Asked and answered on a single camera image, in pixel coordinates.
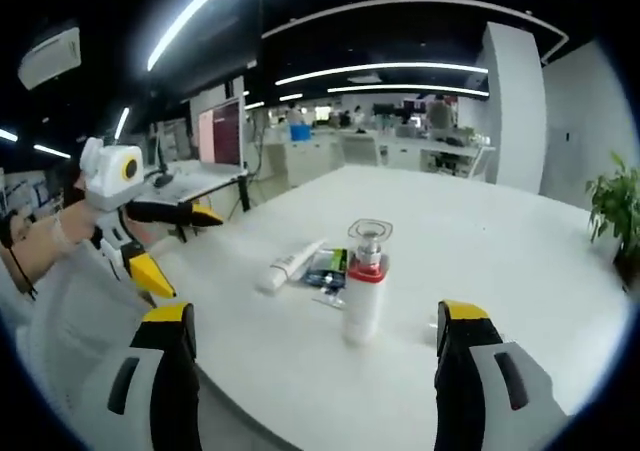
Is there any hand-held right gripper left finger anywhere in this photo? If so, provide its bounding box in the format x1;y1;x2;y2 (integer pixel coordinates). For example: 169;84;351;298
94;300;202;451

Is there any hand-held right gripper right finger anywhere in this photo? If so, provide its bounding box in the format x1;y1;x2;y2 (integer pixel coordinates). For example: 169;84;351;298
433;299;571;451

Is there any large white skincare tube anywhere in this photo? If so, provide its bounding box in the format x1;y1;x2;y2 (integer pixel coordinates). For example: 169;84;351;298
255;238;329;294

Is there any clear-capped red-collared skincare spray bottle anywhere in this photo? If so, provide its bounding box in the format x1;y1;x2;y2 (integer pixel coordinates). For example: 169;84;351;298
341;218;395;347

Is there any green silver skincare sachet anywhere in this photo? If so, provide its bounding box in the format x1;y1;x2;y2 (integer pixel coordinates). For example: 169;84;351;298
312;248;350;275

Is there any person's left hand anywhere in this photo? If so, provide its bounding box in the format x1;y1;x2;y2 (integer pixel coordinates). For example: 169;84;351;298
61;202;102;248

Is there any white wristband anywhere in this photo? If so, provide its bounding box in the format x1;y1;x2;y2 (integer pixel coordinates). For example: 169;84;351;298
49;214;72;252

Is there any computer monitor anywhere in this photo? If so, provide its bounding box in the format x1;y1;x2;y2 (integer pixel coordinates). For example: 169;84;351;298
144;98;250;205

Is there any white mesh office chair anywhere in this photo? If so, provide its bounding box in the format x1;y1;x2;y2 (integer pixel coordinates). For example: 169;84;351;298
0;250;151;442

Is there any white ceiling unit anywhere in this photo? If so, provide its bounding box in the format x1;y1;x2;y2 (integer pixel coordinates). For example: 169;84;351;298
17;26;83;91

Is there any ceiling light strip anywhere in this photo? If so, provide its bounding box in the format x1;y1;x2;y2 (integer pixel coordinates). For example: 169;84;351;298
274;62;489;88
327;84;491;99
147;0;252;72

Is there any potted green plant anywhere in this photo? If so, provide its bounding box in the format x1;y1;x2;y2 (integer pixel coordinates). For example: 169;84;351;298
585;151;640;292

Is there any row of white office desks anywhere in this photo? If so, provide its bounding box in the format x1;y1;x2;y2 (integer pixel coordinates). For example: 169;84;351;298
259;120;497;183

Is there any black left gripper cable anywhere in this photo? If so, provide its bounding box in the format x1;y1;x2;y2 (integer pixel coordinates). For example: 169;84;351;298
0;215;39;300

